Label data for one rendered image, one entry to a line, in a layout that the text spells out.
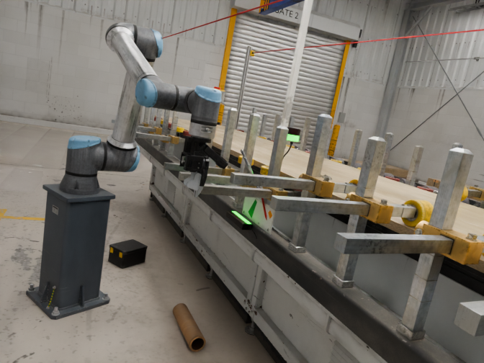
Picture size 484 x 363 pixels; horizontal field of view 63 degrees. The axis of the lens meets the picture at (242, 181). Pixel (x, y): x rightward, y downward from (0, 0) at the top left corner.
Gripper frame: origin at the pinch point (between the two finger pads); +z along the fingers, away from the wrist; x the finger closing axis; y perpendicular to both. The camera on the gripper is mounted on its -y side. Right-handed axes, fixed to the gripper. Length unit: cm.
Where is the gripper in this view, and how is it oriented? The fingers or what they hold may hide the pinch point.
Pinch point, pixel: (198, 194)
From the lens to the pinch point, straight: 139.8
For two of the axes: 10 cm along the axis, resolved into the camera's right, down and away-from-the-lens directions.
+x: 4.1, 2.4, -8.8
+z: -1.8, 9.7, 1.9
